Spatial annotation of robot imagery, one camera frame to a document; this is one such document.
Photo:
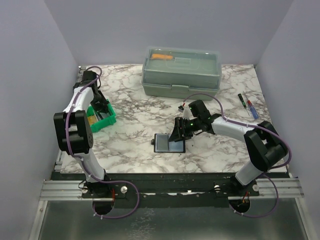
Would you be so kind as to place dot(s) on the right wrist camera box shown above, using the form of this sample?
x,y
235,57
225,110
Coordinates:
x,y
186,112

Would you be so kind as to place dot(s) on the grey plastic tool box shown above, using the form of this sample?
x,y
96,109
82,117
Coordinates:
x,y
192,71

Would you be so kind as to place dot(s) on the green handled screwdriver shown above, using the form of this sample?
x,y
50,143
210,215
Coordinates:
x,y
243,102

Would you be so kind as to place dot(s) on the aluminium rail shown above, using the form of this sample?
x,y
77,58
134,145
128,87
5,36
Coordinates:
x,y
59,190

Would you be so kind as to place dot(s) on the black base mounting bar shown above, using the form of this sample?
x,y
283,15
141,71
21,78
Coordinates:
x,y
124,189

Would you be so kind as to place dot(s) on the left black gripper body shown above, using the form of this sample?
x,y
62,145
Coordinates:
x,y
100,102

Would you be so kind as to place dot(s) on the black card holder wallet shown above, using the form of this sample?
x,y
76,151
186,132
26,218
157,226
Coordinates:
x,y
174,147

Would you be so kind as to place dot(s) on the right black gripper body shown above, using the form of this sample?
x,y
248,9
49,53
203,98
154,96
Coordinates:
x,y
192,126

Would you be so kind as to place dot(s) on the green plastic bin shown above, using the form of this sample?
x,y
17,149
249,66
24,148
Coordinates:
x,y
105,122

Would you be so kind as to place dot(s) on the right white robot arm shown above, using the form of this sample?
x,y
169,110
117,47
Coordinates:
x,y
265,147

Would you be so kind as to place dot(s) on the orange handled tool in box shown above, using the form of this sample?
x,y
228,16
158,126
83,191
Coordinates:
x,y
156,56

